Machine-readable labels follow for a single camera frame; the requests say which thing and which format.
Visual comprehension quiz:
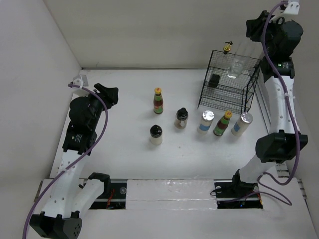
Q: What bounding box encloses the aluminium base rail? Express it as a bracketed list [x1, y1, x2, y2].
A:
[37, 178, 265, 210]

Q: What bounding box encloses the glass oil bottle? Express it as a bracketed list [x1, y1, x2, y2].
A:
[216, 41, 233, 70]
[227, 39, 256, 79]

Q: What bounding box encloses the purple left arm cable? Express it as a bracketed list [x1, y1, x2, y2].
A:
[21, 83, 110, 239]

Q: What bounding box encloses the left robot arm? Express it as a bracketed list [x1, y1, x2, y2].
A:
[22, 83, 119, 239]

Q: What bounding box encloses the white spice jar black cap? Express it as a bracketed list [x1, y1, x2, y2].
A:
[150, 124, 163, 146]

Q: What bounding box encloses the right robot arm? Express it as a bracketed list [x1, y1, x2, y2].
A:
[230, 10, 308, 196]

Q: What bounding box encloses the yellow cap sauce bottle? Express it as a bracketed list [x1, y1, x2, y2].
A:
[213, 111, 233, 136]
[153, 88, 163, 114]

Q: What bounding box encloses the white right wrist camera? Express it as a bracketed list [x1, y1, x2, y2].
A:
[282, 0, 300, 16]

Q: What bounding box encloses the black wire rack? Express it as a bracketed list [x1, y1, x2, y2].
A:
[198, 50, 260, 115]

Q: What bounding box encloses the right blue label jar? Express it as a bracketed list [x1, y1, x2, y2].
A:
[231, 112, 253, 136]

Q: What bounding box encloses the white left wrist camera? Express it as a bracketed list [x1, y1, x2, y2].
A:
[71, 74, 89, 97]

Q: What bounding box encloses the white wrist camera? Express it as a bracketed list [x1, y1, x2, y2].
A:
[71, 74, 89, 97]
[282, 0, 300, 16]

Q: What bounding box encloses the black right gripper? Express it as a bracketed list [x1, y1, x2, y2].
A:
[245, 11, 286, 56]

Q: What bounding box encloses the blue label silver cap jar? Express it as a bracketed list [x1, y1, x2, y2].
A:
[197, 110, 215, 134]

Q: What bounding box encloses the brown spice jar black cap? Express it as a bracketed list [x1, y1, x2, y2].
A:
[174, 108, 188, 129]

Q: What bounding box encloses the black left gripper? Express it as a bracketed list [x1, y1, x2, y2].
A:
[80, 84, 117, 129]

